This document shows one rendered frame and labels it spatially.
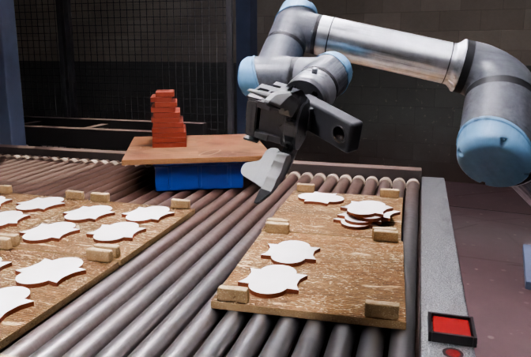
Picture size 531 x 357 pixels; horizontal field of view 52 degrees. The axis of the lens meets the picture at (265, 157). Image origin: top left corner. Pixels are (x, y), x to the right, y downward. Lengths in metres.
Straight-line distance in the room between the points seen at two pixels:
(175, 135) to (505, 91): 1.32
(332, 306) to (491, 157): 0.38
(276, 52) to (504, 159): 0.42
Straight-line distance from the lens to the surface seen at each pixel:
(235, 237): 1.42
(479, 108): 0.95
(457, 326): 1.01
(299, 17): 1.03
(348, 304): 1.03
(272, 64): 0.95
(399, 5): 6.15
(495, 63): 1.00
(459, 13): 6.07
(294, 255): 1.21
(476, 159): 0.94
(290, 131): 0.75
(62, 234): 1.43
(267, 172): 0.76
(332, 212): 1.56
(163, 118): 2.01
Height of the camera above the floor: 1.39
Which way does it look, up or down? 11 degrees down
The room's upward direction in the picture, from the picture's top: straight up
